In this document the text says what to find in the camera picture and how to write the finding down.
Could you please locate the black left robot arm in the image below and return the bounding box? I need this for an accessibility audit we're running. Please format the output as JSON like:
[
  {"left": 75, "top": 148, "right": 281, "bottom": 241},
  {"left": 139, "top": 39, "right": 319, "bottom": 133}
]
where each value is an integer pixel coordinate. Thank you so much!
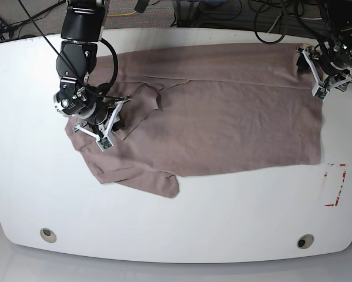
[{"left": 293, "top": 1, "right": 352, "bottom": 76}]

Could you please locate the red tape rectangle marking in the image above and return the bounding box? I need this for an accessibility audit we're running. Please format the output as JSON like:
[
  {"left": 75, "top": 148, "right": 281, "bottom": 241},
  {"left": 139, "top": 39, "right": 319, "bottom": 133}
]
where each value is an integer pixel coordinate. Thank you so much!
[{"left": 320, "top": 163, "right": 347, "bottom": 207}]

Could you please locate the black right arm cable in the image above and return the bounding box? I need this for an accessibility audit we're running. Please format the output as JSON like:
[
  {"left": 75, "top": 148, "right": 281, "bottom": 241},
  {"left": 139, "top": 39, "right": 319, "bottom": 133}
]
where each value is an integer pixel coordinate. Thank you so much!
[{"left": 89, "top": 38, "right": 119, "bottom": 98}]

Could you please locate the mauve T-shirt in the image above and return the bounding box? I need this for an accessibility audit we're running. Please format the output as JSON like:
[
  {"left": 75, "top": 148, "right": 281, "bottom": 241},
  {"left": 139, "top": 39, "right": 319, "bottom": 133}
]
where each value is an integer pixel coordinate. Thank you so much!
[{"left": 65, "top": 43, "right": 323, "bottom": 198}]

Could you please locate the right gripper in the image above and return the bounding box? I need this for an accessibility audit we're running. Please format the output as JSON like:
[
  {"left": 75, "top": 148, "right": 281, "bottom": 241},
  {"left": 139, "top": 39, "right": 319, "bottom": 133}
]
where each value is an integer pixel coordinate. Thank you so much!
[{"left": 81, "top": 101, "right": 126, "bottom": 132}]

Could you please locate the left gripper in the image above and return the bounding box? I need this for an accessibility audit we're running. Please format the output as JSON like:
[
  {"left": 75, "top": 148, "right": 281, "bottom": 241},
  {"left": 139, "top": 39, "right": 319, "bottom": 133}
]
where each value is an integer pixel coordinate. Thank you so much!
[{"left": 296, "top": 46, "right": 350, "bottom": 76}]

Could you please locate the yellow cable on floor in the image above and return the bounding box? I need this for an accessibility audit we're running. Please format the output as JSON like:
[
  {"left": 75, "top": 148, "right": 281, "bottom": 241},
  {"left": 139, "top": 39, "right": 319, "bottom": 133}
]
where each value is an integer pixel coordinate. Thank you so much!
[{"left": 108, "top": 10, "right": 137, "bottom": 18}]

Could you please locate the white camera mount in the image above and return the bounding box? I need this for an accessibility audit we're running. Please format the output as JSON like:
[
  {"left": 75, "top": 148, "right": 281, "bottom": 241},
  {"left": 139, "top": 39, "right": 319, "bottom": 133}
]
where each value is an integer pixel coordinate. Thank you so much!
[
  {"left": 72, "top": 96, "right": 132, "bottom": 152},
  {"left": 297, "top": 43, "right": 352, "bottom": 101}
]

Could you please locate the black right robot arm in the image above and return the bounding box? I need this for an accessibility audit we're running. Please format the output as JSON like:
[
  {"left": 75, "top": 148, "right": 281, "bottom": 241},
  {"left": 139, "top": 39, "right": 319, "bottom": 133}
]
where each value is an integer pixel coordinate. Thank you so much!
[{"left": 54, "top": 1, "right": 118, "bottom": 135}]

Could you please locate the right table grommet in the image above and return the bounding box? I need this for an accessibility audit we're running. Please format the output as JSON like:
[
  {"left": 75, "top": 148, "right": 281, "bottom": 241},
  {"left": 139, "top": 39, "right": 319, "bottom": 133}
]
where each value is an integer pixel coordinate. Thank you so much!
[{"left": 297, "top": 234, "right": 314, "bottom": 249}]

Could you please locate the left table grommet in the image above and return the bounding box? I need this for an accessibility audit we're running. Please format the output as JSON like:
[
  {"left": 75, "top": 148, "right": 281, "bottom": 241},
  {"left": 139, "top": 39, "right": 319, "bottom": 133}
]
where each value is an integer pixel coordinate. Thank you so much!
[{"left": 40, "top": 228, "right": 57, "bottom": 243}]

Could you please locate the table grommet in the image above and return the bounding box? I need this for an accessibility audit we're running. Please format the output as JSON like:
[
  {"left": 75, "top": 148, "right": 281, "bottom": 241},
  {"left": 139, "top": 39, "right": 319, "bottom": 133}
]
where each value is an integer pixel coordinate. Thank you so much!
[
  {"left": 40, "top": 228, "right": 57, "bottom": 243},
  {"left": 297, "top": 234, "right": 314, "bottom": 249}
]

